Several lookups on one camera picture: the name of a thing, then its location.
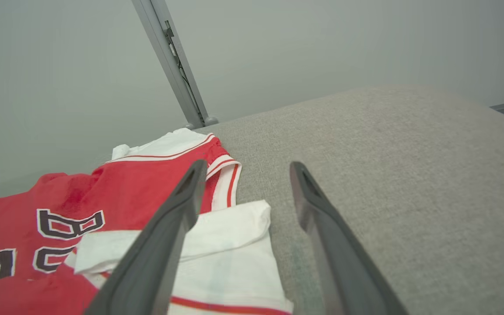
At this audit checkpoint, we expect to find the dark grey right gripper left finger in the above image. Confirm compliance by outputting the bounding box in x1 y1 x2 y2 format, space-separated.
85 160 208 315

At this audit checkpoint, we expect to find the grey aluminium wall post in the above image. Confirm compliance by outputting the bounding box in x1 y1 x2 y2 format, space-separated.
132 0 219 130

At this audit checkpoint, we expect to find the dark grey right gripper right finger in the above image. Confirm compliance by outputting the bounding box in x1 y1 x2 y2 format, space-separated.
290 161 410 315

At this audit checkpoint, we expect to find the thin black post cable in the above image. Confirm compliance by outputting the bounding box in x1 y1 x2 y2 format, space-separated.
164 21 205 124

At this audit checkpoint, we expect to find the red white lettered jersey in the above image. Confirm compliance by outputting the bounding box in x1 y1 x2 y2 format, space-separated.
0 128 294 315

